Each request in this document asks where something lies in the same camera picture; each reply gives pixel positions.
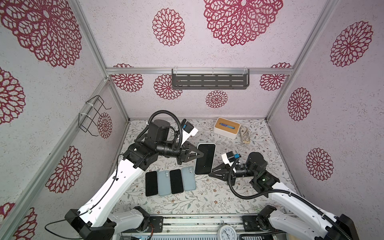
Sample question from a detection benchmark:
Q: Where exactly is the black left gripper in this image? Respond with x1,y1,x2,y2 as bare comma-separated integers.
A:
157,141,204,166

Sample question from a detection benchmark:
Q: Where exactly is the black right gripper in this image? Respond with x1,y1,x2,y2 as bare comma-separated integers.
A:
209,161,258,188

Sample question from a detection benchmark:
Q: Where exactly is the purple bare phone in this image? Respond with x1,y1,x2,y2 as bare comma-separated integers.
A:
170,169,184,195

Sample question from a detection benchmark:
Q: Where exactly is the light blue phone case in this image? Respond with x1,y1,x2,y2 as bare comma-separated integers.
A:
158,171,172,196

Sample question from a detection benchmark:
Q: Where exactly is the black bare phone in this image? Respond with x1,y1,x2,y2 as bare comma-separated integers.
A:
145,171,158,197

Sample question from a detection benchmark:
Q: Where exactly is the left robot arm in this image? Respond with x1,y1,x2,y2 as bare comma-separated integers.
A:
63,110,203,240

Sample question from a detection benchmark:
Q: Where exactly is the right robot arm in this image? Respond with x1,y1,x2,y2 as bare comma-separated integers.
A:
209,152,359,240

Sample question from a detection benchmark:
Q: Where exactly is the white tissue box wooden lid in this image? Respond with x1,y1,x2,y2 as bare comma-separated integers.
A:
214,118,241,140

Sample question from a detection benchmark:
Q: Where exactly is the white analog clock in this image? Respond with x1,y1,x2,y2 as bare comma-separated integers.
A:
217,225,238,240

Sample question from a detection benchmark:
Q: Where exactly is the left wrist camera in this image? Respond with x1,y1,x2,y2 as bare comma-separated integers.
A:
182,121,198,145

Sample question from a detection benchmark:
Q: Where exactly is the metal base rail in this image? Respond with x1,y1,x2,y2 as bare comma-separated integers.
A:
113,213,301,240

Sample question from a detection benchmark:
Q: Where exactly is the grey wall shelf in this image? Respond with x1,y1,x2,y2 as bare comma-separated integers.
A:
171,69,250,90

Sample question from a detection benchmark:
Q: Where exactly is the black wire wall rack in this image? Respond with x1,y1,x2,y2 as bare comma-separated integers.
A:
78,95,113,139

